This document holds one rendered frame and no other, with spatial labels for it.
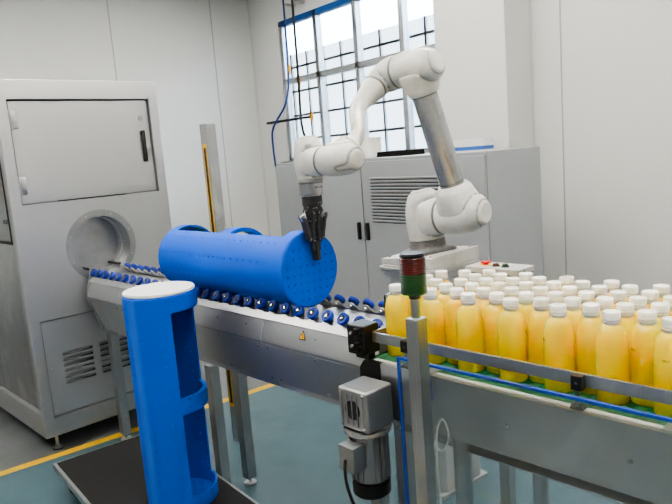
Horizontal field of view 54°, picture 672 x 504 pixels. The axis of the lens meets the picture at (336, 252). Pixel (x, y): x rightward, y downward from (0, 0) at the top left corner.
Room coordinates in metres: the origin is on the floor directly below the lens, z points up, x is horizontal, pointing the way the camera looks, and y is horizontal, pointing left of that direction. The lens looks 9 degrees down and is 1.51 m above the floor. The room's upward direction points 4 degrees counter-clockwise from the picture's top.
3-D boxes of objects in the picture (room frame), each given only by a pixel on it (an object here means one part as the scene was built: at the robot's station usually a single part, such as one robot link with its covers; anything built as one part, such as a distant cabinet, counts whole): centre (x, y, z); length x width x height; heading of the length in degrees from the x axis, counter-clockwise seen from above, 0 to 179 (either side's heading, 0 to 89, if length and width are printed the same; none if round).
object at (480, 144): (4.01, -0.87, 1.48); 0.24 x 0.12 x 0.08; 45
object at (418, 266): (1.55, -0.18, 1.23); 0.06 x 0.06 x 0.04
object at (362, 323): (1.90, -0.07, 0.95); 0.10 x 0.07 x 0.10; 133
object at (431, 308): (1.80, -0.26, 1.00); 0.07 x 0.07 x 0.20
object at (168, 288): (2.53, 0.71, 1.03); 0.28 x 0.28 x 0.01
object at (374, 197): (4.66, -0.41, 0.72); 2.15 x 0.54 x 1.45; 37
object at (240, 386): (2.88, 0.49, 0.31); 0.06 x 0.06 x 0.63; 43
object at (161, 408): (2.53, 0.71, 0.59); 0.28 x 0.28 x 0.88
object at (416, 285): (1.55, -0.18, 1.18); 0.06 x 0.06 x 0.05
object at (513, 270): (2.12, -0.53, 1.05); 0.20 x 0.10 x 0.10; 43
